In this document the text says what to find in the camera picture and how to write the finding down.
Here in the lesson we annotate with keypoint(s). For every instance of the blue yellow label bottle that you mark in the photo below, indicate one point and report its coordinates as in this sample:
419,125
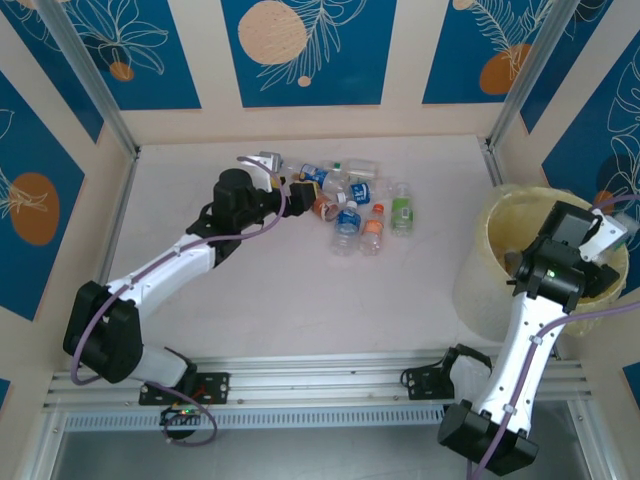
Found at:
320,176

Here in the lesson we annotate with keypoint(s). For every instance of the blue cap clear bottle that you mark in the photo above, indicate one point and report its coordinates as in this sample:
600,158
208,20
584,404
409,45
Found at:
292,167

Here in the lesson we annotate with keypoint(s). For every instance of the white cap blue label bottle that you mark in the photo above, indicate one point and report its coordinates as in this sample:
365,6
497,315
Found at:
360,192

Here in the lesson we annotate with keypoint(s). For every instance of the blue label water bottle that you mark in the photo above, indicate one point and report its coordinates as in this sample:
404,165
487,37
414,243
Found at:
345,225

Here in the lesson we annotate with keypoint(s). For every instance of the orange cap clear bottle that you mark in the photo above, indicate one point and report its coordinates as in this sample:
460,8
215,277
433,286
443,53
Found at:
372,235

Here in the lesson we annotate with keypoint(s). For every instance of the green label clear bottle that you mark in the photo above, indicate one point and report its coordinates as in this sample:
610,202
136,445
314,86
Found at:
401,212

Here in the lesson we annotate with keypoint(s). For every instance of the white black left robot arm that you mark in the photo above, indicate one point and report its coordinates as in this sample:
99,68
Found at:
165,270

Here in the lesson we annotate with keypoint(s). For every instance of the yellow translucent plastic bin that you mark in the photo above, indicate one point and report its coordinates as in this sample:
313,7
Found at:
480,300

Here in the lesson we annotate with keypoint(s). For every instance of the small green cap clear bottle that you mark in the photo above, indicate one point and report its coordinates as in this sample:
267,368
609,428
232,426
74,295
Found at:
336,165

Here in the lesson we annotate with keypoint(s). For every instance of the clear square plastic bottle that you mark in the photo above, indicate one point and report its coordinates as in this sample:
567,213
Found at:
362,170

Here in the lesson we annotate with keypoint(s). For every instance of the small controller circuit board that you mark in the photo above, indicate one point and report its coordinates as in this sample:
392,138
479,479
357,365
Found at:
182,417

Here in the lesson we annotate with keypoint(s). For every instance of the blue floral wall panel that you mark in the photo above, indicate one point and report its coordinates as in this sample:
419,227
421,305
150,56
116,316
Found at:
575,75
55,85
30,150
615,125
460,50
150,50
325,60

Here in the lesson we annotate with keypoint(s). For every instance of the aluminium frame post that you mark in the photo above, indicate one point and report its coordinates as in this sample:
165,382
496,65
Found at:
90,75
530,65

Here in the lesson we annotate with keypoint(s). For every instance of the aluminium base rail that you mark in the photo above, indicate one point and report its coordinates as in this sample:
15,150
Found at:
310,380

